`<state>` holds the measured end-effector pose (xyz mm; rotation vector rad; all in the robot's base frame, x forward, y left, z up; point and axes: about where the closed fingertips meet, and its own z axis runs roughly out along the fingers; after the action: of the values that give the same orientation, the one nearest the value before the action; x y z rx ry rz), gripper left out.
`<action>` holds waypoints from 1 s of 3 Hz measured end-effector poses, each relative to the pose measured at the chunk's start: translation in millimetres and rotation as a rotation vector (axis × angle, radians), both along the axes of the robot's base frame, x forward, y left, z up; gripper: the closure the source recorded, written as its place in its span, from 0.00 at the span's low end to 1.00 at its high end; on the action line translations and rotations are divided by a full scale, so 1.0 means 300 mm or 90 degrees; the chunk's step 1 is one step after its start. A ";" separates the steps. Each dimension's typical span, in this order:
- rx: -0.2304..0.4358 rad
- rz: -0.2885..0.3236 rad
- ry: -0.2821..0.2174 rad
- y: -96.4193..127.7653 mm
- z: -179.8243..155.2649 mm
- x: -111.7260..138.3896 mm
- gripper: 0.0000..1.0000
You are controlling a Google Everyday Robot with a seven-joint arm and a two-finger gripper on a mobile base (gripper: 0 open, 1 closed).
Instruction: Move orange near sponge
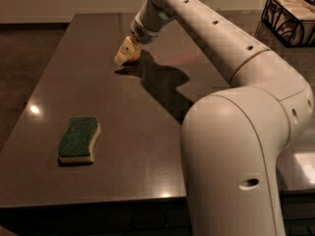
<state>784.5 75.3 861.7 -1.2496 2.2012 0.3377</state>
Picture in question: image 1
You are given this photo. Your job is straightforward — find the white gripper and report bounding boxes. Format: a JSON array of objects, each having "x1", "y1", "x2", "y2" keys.
[{"x1": 114, "y1": 19, "x2": 161, "y2": 65}]

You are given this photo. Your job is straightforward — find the orange fruit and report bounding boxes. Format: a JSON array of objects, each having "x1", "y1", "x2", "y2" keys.
[{"x1": 126, "y1": 50, "x2": 141, "y2": 63}]

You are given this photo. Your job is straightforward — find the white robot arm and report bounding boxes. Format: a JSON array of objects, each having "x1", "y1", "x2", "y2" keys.
[{"x1": 115, "y1": 0, "x2": 314, "y2": 236}]

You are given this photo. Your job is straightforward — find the green and yellow sponge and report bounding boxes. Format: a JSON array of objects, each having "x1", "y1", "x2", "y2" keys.
[{"x1": 57, "y1": 117, "x2": 100, "y2": 164}]

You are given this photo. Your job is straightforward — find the dark cabinet drawers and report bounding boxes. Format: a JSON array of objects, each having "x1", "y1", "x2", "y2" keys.
[{"x1": 0, "y1": 195, "x2": 315, "y2": 236}]

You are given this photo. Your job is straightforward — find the black wire basket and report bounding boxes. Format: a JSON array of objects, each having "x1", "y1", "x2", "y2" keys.
[{"x1": 261, "y1": 0, "x2": 315, "y2": 47}]

